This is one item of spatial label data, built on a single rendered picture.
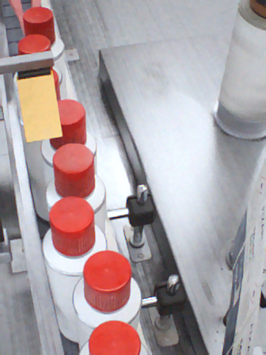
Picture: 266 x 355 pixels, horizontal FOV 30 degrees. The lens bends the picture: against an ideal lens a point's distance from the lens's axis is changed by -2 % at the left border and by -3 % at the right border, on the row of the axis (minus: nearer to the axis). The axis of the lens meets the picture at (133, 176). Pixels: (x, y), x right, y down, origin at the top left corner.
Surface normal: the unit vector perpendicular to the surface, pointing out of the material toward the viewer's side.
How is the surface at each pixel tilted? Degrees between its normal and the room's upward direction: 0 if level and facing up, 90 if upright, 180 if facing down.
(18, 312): 0
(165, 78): 0
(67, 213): 3
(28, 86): 49
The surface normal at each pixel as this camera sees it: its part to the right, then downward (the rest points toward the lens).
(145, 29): 0.04, -0.62
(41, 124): 0.22, 0.17
